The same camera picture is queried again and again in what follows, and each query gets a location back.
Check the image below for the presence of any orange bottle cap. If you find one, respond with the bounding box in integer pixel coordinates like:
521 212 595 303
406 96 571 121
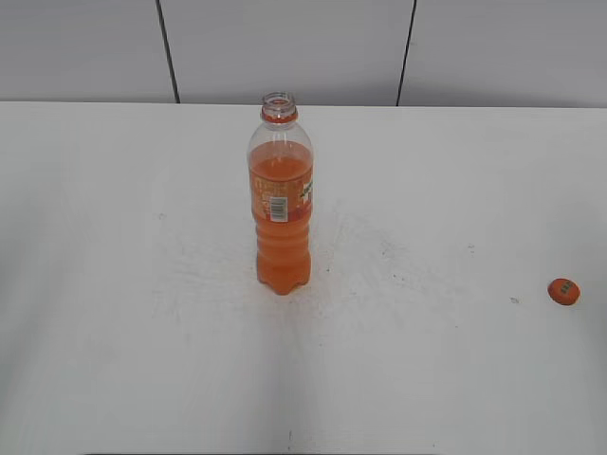
547 278 580 306

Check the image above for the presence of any orange soda plastic bottle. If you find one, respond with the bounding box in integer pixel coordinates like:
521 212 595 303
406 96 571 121
247 91 314 295

